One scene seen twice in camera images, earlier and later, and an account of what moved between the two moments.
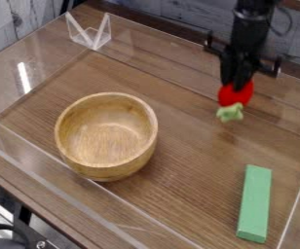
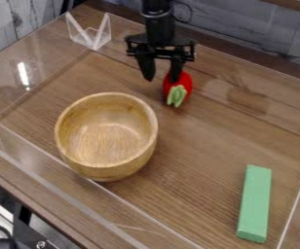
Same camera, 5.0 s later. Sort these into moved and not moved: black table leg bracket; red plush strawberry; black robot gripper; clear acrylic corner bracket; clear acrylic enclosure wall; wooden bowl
Moved: black robot gripper; red plush strawberry
Not moved: clear acrylic corner bracket; wooden bowl; clear acrylic enclosure wall; black table leg bracket
